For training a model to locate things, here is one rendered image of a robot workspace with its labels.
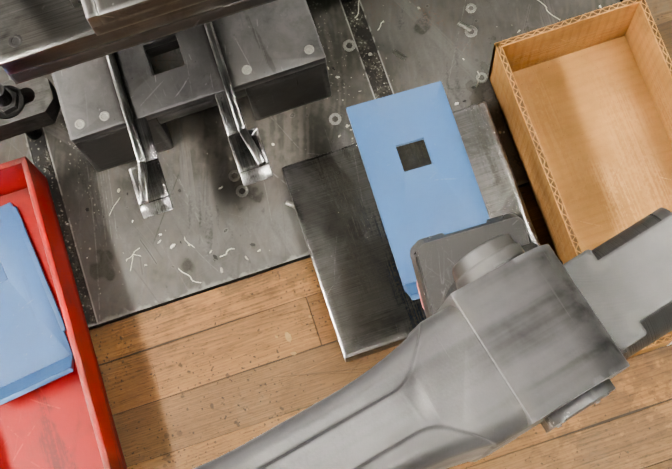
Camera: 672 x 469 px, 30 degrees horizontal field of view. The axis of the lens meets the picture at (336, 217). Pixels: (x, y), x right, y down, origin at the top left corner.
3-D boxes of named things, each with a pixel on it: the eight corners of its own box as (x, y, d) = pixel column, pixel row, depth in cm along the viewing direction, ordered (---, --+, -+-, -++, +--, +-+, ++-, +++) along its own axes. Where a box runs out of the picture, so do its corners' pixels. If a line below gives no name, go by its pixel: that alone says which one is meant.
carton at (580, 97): (598, 369, 96) (615, 354, 89) (487, 80, 103) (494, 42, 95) (755, 317, 97) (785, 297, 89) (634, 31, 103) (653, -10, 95)
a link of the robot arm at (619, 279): (632, 192, 69) (661, 131, 57) (724, 324, 67) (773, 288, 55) (454, 303, 69) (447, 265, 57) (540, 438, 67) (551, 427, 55)
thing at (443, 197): (411, 311, 83) (412, 299, 81) (346, 109, 88) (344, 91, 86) (511, 282, 84) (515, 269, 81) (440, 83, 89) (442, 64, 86)
